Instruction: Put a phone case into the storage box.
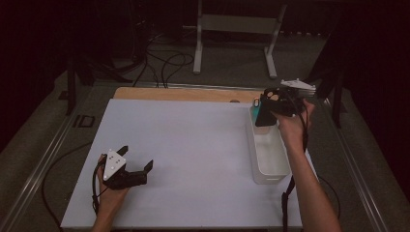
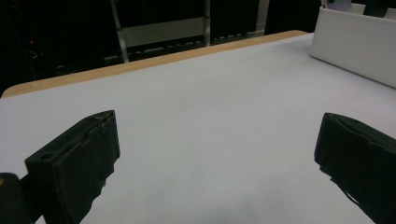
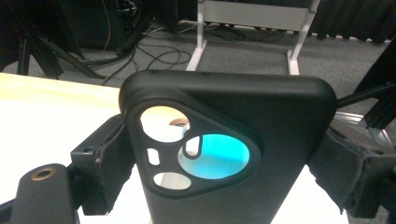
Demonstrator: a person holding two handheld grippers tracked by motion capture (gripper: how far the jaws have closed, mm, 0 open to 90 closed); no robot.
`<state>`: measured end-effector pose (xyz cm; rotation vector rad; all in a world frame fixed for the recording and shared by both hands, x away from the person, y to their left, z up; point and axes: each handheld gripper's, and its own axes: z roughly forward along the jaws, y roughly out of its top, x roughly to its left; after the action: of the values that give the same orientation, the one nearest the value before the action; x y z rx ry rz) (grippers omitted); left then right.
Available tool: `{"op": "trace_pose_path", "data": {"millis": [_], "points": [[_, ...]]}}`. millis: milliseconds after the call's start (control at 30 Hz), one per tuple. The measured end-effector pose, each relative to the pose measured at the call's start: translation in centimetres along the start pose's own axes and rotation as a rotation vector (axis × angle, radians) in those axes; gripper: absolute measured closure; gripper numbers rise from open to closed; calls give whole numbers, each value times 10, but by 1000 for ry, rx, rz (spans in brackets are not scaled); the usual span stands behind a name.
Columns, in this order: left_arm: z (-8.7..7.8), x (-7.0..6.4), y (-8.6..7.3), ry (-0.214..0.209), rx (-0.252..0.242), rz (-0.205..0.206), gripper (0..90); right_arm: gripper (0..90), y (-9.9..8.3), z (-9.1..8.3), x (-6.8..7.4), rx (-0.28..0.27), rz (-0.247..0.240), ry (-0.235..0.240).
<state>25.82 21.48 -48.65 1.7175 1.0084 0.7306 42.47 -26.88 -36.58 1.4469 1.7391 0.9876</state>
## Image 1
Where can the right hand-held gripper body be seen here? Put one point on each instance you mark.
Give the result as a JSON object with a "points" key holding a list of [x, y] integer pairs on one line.
{"points": [[290, 104]]}

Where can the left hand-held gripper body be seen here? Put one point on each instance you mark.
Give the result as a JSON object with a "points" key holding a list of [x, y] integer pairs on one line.
{"points": [[113, 164]]}

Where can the black phone case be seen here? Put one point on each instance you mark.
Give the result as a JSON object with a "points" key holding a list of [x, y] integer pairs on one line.
{"points": [[266, 114]]}

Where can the white plastic bin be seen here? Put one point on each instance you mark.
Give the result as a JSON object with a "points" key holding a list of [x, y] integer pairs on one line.
{"points": [[269, 154]]}

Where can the person's right hand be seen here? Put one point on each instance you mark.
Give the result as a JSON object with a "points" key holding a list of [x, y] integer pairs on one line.
{"points": [[295, 129]]}

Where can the person's left hand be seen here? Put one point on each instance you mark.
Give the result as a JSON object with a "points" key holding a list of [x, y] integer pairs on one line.
{"points": [[109, 199]]}

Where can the black tripod stand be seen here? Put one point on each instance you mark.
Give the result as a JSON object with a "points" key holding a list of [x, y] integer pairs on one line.
{"points": [[71, 87], [336, 96]]}

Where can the white table cover board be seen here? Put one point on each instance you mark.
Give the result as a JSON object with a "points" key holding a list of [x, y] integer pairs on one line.
{"points": [[193, 199]]}

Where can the white metal stand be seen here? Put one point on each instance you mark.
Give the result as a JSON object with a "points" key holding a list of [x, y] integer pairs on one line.
{"points": [[238, 24]]}

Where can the wooden table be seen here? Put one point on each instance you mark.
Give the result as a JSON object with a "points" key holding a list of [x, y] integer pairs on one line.
{"points": [[187, 95]]}

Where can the black rectangular floor bracket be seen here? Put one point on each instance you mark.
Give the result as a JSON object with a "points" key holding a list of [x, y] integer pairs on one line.
{"points": [[83, 121]]}

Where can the metal floor rail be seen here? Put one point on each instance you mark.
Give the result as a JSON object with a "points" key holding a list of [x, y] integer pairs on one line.
{"points": [[357, 174], [42, 164]]}

